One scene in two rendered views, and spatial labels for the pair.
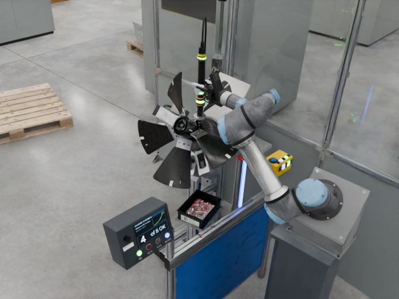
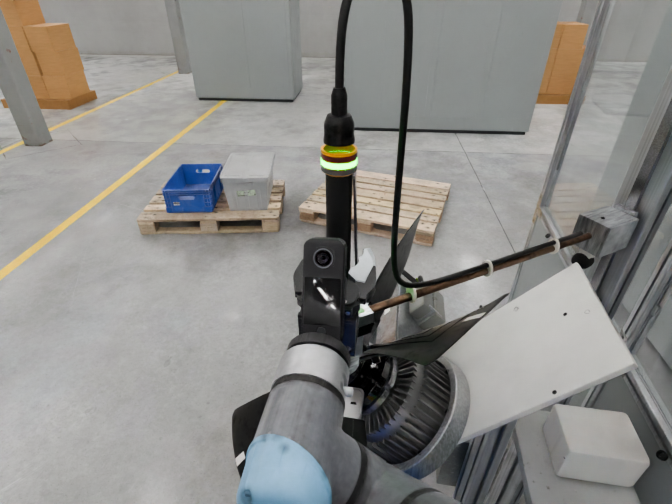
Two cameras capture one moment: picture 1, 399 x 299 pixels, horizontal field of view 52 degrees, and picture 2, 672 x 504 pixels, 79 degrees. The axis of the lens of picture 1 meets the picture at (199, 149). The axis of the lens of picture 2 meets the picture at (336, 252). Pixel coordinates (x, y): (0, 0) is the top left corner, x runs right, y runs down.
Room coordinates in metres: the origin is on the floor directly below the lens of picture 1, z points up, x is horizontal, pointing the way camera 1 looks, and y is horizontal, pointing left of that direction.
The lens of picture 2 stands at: (1.72, -0.37, 1.83)
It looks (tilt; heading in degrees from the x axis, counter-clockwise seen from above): 34 degrees down; 54
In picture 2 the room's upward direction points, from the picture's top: straight up
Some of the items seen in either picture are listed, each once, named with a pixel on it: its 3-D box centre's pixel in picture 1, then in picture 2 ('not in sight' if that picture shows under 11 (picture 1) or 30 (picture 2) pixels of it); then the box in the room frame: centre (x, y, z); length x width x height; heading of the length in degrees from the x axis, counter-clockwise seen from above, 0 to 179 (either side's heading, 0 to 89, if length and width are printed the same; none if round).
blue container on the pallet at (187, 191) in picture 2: not in sight; (196, 187); (2.68, 3.14, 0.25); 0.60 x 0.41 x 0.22; 56
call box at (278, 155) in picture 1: (276, 164); not in sight; (1.95, -0.46, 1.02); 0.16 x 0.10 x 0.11; 135
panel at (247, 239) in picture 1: (224, 266); not in sight; (1.67, -0.18, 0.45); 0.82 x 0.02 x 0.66; 135
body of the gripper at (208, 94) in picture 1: (215, 94); (326, 329); (1.92, -0.07, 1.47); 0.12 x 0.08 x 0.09; 45
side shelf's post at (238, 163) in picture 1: (236, 188); not in sight; (2.47, -0.30, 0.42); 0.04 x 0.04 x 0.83; 45
